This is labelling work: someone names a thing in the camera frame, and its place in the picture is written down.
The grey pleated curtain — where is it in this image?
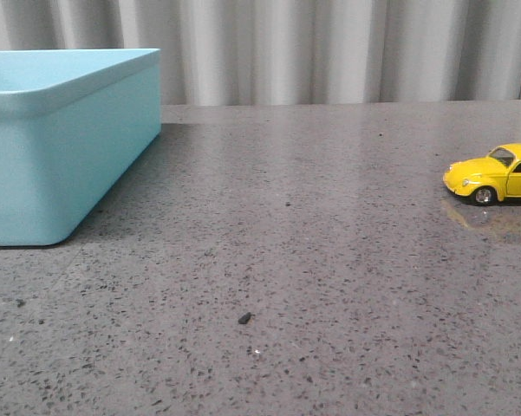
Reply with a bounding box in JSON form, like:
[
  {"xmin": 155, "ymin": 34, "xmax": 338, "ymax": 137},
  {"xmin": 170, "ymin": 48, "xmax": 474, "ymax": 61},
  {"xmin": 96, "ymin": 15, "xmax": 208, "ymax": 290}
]
[{"xmin": 0, "ymin": 1, "xmax": 521, "ymax": 106}]

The small black debris chip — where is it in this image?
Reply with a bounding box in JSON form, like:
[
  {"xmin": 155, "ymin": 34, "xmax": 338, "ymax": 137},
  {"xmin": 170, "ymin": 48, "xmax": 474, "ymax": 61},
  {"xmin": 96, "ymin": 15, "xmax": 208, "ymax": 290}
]
[{"xmin": 238, "ymin": 312, "xmax": 252, "ymax": 325}]

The yellow toy beetle car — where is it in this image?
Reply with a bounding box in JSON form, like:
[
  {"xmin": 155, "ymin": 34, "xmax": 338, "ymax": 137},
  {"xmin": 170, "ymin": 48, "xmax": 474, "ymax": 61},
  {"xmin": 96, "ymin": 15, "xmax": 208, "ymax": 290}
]
[{"xmin": 442, "ymin": 143, "xmax": 521, "ymax": 206}]

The light blue plastic box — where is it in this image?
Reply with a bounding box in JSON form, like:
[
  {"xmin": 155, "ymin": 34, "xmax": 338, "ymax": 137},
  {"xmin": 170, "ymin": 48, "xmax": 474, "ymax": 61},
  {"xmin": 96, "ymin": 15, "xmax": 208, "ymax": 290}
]
[{"xmin": 0, "ymin": 49, "xmax": 161, "ymax": 246}]

